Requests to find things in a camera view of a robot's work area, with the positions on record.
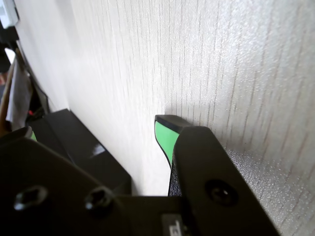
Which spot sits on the grey cloth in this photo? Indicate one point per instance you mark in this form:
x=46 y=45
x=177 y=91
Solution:
x=19 y=98

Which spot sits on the black cardboard box lid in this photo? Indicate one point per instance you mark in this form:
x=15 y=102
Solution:
x=86 y=142

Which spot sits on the black cardboard box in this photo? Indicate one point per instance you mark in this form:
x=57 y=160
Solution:
x=43 y=129

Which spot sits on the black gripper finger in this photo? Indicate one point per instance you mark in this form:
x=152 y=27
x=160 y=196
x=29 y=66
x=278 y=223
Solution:
x=49 y=196
x=209 y=167

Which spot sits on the white board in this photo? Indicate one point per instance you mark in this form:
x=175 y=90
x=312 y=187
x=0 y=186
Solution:
x=7 y=11

